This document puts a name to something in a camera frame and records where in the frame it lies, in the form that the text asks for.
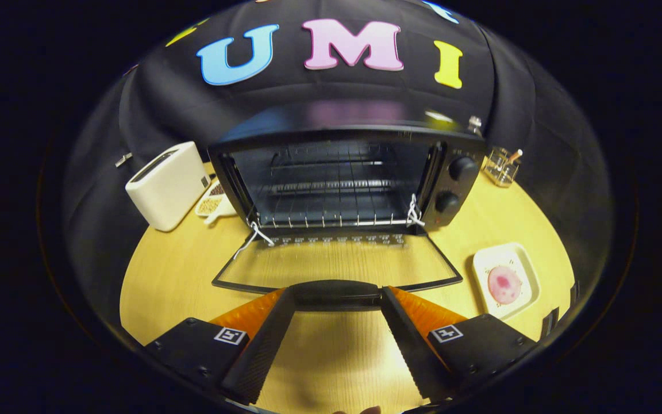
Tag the black toaster oven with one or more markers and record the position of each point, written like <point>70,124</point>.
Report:
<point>365,133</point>

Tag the small clear bottle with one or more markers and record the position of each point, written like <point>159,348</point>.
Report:
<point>474,125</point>

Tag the small dish of beans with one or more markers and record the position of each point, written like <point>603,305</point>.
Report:
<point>211,202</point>

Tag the silver clip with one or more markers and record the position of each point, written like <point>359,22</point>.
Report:
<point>123,159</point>

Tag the white pop-up toaster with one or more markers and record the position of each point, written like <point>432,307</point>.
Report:
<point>167,187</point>

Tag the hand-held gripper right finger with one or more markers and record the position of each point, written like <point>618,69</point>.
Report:
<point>411,345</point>

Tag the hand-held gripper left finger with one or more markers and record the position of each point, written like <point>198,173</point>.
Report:
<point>265,351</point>

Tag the black backdrop cloth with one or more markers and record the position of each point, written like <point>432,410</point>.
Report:
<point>164,103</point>

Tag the pink ham slice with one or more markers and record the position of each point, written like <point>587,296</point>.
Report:
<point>504,285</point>

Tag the cream square plate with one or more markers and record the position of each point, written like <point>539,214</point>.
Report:
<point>523,270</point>

